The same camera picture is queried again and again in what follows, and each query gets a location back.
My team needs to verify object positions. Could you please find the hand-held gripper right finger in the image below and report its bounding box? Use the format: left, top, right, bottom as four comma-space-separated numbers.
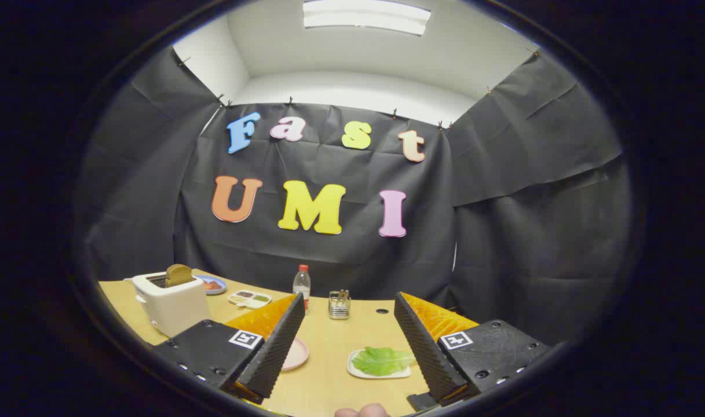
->
394, 291, 553, 409

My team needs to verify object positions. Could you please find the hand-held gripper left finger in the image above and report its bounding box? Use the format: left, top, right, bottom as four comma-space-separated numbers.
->
152, 292, 306, 406

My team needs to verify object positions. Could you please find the green lettuce leaf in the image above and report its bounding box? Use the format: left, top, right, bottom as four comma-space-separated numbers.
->
352, 346, 417, 376

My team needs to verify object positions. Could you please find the brown toast slice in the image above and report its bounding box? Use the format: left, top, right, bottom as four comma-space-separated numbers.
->
166, 264, 195, 287

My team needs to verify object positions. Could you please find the pink round plate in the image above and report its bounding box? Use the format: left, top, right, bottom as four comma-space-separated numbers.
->
281, 338, 310, 371

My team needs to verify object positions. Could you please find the white square plate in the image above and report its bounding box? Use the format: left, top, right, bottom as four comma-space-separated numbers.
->
346, 347, 414, 379

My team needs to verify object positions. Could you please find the white divided condiment tray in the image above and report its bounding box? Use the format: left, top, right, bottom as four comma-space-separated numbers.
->
227, 290, 272, 309

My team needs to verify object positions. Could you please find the clear red-capped water bottle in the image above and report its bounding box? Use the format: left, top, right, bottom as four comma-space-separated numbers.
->
293, 265, 312, 315

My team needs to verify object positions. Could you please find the small blue plate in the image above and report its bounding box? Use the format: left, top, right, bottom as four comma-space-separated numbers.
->
195, 275, 227, 295

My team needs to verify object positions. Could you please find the black backdrop cloth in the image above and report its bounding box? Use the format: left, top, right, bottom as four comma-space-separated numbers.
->
77, 46, 634, 348

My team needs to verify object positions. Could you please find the white toaster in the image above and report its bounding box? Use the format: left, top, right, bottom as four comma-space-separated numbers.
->
132, 271, 212, 338

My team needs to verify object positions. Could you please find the wire mesh utensil holder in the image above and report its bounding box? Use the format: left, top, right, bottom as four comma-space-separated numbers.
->
328, 290, 352, 320

